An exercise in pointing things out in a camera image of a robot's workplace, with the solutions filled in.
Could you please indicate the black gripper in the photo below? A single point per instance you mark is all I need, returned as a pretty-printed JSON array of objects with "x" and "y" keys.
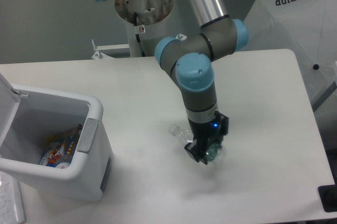
[{"x": 207, "y": 137}]

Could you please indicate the clear bottle green label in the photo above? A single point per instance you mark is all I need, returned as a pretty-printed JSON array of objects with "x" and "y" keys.
[{"x": 184, "y": 135}]

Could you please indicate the clear bottle blue label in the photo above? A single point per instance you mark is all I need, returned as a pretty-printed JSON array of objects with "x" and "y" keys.
[{"x": 63, "y": 165}]

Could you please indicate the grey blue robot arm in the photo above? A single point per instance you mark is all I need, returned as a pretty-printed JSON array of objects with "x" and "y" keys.
[{"x": 187, "y": 61}]

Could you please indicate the white plastic trash can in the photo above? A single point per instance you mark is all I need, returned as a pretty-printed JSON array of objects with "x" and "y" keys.
[{"x": 29, "y": 116}]

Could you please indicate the black device at edge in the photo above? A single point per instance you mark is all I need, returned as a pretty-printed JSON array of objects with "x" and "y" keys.
[{"x": 328, "y": 197}]

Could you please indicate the white Superior umbrella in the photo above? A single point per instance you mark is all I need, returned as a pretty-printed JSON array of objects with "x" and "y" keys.
[{"x": 307, "y": 27}]

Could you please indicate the colourful snack wrapper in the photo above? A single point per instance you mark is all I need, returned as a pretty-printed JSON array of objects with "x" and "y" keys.
[{"x": 61, "y": 148}]

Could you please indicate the white metal base frame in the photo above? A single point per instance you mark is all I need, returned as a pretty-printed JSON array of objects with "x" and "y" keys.
[{"x": 120, "y": 50}]

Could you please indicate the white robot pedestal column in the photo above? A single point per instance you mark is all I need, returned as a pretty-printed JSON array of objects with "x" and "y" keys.
[{"x": 148, "y": 17}]

